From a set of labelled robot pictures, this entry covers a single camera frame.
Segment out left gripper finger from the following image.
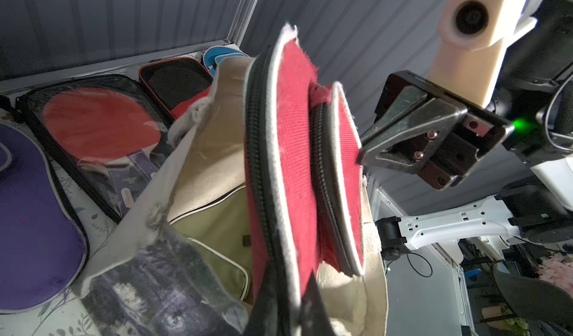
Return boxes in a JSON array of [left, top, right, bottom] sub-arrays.
[[252, 263, 337, 336]]

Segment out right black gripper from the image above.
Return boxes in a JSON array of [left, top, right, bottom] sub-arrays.
[[357, 70, 513, 191]]

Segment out maroon red paddle case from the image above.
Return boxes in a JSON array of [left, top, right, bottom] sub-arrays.
[[245, 24, 365, 307]]

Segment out cream canvas tote bag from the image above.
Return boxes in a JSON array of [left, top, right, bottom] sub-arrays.
[[73, 57, 388, 335]]

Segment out blue paddle case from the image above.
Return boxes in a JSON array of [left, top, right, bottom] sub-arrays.
[[201, 46, 247, 76]]

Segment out red black ping pong set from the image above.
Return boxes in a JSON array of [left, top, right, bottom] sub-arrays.
[[139, 57, 213, 121]]

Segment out purple pouch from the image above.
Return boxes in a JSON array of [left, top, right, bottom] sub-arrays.
[[1, 124, 90, 314]]

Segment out red ping pong paddle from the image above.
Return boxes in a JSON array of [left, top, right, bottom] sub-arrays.
[[16, 74, 173, 223]]

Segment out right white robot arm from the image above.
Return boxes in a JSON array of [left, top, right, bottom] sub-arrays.
[[358, 0, 572, 261]]

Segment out olive green paddle case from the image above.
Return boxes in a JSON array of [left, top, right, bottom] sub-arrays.
[[170, 185, 254, 304]]

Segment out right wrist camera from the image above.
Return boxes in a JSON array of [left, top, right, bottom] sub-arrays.
[[428, 0, 543, 108]]

